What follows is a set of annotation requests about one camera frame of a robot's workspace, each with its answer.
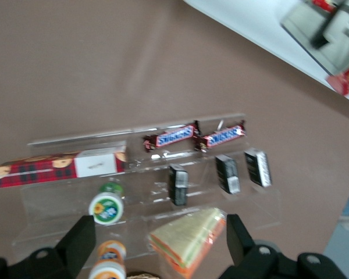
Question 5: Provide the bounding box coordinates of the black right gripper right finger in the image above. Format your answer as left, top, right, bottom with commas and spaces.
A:
218, 214, 347, 279

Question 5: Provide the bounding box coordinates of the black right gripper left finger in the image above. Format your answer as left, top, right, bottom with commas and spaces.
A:
0, 214, 97, 279

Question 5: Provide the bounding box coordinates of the wrapped sandwich with orange bread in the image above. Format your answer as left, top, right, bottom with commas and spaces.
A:
147, 206, 227, 279

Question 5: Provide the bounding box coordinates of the orange lid gum bottle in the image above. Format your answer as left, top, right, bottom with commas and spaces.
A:
88, 239, 127, 279

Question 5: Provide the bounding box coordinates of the green lid gum bottle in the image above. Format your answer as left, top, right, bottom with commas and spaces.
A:
88, 181, 125, 225

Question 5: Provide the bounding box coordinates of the woven wicker basket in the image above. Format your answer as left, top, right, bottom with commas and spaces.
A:
127, 270, 161, 279

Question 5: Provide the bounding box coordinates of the red plaid cookie box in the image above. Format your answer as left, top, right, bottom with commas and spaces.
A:
0, 144, 128, 189

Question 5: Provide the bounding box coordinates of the black tissue pack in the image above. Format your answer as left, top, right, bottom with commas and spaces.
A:
243, 147, 273, 187
214, 154, 241, 194
167, 163, 190, 207

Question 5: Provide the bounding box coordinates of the clear acrylic tiered display stand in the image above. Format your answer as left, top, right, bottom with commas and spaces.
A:
11, 112, 283, 261

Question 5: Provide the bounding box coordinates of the Snickers chocolate bar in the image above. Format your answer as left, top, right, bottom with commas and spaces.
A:
142, 124, 199, 153
194, 119, 248, 152

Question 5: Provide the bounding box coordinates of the red printed package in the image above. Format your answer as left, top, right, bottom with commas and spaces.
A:
325, 57, 349, 96

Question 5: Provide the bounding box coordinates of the grey metal fixture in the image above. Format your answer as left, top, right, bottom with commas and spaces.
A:
280, 0, 349, 75

